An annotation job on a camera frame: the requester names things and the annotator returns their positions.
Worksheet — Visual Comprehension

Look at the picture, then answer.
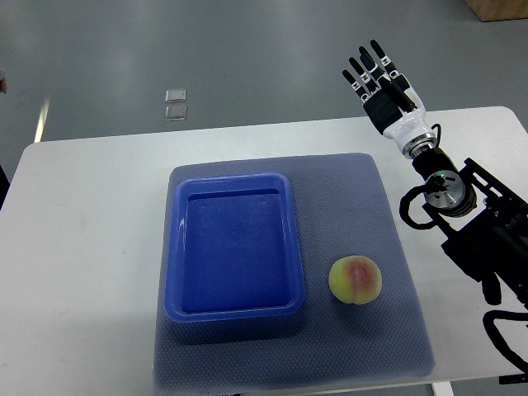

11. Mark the black cable loop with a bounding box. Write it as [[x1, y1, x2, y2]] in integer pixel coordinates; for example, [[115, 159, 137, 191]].
[[483, 309, 528, 372]]

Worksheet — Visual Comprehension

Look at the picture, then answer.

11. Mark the blue plastic tray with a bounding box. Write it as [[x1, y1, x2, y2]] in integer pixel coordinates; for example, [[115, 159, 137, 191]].
[[164, 173, 305, 323]]

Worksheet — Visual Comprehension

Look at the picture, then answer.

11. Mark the upper floor socket plate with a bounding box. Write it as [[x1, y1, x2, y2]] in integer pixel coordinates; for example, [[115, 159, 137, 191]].
[[165, 88, 186, 103]]

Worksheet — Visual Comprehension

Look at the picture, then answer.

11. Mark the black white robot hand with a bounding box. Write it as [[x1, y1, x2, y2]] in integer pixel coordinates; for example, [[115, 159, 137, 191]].
[[342, 40, 440, 158]]

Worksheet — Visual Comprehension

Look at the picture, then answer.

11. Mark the blue grey textured mat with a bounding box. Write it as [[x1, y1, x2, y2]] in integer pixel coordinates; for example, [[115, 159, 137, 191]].
[[153, 153, 435, 395]]

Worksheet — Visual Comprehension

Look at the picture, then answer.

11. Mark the floor socket plate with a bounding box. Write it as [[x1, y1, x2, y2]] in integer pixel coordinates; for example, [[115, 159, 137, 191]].
[[165, 88, 186, 103], [165, 104, 187, 120]]

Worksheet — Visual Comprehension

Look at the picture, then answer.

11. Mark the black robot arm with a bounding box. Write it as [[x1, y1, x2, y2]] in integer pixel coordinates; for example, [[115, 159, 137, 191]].
[[399, 134, 527, 305]]

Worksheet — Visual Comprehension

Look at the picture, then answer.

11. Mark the black bracket at table edge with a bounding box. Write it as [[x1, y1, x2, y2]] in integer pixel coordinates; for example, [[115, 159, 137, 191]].
[[498, 373, 528, 385]]

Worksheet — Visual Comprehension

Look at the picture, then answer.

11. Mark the yellow red peach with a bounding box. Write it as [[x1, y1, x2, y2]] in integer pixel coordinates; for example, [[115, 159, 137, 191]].
[[328, 256, 383, 305]]

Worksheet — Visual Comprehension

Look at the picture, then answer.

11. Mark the wooden box corner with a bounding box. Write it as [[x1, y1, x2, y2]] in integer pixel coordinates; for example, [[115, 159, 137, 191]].
[[465, 0, 528, 22]]

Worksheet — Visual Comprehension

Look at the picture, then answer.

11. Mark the lower floor socket plate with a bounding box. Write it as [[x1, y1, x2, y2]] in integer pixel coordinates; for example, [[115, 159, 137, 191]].
[[165, 104, 187, 120]]

